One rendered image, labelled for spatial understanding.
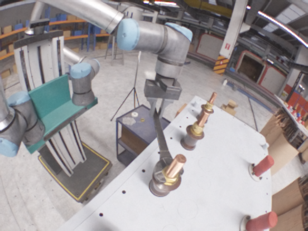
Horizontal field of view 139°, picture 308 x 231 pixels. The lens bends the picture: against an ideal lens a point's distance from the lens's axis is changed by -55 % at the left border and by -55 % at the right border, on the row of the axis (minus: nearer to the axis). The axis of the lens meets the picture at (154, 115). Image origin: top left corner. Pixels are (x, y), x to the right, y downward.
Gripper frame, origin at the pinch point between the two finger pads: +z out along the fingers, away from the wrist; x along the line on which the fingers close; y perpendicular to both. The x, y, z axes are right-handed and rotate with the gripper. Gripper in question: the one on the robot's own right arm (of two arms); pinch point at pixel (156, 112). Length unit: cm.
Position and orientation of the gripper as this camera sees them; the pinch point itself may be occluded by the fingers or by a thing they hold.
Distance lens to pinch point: 52.4
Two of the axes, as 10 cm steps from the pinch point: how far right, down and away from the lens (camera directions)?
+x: -9.7, -0.6, -2.5
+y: -1.6, -6.4, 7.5
